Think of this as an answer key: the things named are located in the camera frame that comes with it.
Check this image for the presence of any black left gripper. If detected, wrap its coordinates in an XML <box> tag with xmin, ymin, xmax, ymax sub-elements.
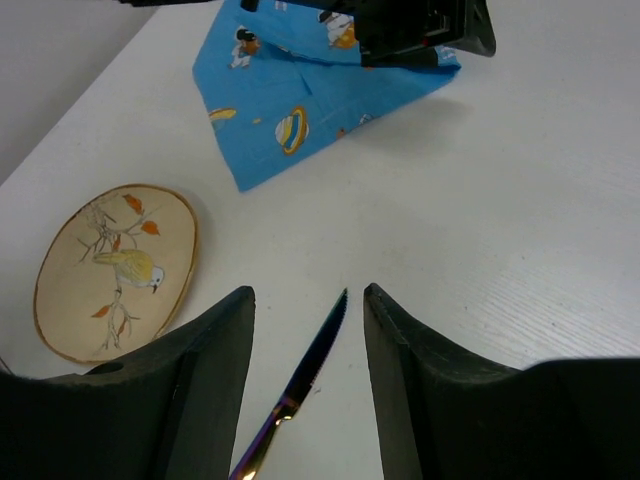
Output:
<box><xmin>239</xmin><ymin>1</ymin><xmax>496</xmax><ymax>68</ymax></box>

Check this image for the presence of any blue space-print cloth placemat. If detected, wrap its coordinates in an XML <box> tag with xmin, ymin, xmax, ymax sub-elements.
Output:
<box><xmin>192</xmin><ymin>1</ymin><xmax>460</xmax><ymax>192</ymax></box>

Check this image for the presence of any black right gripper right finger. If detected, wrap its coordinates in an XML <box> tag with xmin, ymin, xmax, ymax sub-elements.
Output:
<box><xmin>363</xmin><ymin>284</ymin><xmax>639</xmax><ymax>479</ymax></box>

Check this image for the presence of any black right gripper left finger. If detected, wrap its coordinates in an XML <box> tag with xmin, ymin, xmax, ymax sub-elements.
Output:
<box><xmin>1</xmin><ymin>286</ymin><xmax>255</xmax><ymax>479</ymax></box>

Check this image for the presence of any iridescent table knife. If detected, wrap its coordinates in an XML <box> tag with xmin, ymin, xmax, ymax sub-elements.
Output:
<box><xmin>229</xmin><ymin>288</ymin><xmax>348</xmax><ymax>480</ymax></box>

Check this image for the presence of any round bird-painted plate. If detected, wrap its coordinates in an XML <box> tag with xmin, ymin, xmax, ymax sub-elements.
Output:
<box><xmin>33</xmin><ymin>183</ymin><xmax>199</xmax><ymax>365</ymax></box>

